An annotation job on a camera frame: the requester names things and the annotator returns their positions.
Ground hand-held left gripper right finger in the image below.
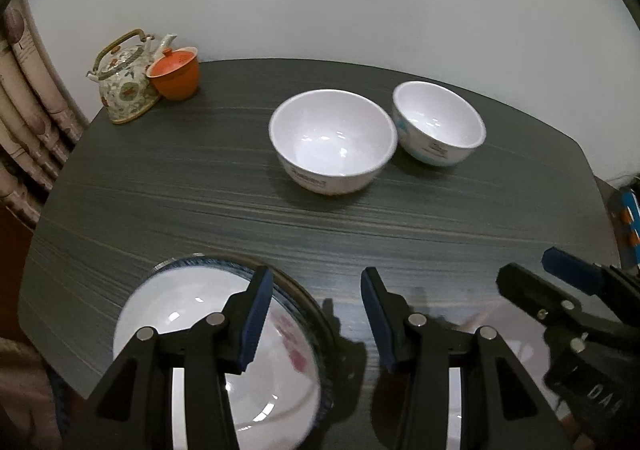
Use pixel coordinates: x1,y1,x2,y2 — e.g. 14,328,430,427
360,266,576,450

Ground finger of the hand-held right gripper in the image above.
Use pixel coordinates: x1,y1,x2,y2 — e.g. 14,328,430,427
541,246,640,322
496,263,640,352

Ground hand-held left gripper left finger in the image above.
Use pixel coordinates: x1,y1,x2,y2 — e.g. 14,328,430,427
85,265,275,450

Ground white plate pink flowers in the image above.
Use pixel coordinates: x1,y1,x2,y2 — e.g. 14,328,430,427
220,300,325,450

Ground large pink bowl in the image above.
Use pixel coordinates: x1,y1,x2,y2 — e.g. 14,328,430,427
112,265,288,450

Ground white bowl dark print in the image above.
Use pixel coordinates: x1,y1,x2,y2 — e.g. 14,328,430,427
269,89,399,196

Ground white bowl light blue print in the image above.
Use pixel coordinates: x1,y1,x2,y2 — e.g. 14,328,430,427
391,81,487,167

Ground blue and orange box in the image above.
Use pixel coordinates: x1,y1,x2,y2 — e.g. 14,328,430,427
607,187,640,266

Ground pink patterned clothing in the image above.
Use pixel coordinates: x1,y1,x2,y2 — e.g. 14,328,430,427
0,335,63,450

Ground orange lidded cup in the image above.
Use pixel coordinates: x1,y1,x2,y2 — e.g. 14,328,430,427
146,46,201,102

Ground floral ceramic teapot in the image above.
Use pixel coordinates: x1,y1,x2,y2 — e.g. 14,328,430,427
86,29,178,124

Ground beige patterned curtain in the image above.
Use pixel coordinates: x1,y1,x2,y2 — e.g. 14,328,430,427
0,0,91,231

